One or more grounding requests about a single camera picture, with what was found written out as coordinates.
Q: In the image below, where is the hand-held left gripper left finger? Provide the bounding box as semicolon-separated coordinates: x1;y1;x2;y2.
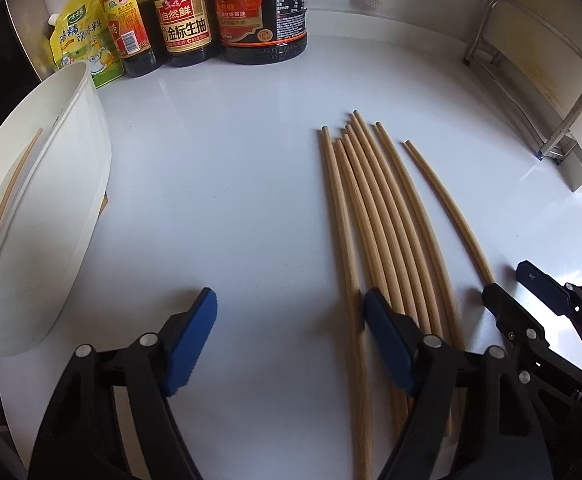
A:
28;287;218;480

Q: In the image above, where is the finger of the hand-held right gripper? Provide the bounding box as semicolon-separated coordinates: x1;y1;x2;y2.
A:
515;260;582;346
481;282;582;401

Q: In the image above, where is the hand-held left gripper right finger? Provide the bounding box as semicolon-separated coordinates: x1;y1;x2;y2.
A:
362;287;554;480

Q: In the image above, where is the pile of wooden chopsticks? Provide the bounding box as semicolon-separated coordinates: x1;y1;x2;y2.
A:
319;110;467;480

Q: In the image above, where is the single wooden chopstick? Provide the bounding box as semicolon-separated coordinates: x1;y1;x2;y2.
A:
404;140;496;286
0;128;44;268

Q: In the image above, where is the white bowl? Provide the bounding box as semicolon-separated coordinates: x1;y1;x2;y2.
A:
0;60;112;358

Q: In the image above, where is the metal cutting board rack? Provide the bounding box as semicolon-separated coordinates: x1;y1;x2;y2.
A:
462;0;582;192

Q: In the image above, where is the cream cutting board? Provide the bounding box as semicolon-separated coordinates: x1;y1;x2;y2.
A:
471;0;582;181

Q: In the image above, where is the slim yellow-cap vinegar bottle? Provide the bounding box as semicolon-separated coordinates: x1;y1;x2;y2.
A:
97;0;164;78

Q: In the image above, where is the yellow-cap soy sauce bottle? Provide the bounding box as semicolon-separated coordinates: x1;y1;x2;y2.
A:
152;0;222;68

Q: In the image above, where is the yellow seasoning pouch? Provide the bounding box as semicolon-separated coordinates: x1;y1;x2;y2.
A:
48;0;124;90

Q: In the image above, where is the large red-handled soy sauce bottle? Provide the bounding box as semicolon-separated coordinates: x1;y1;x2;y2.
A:
212;0;309;65

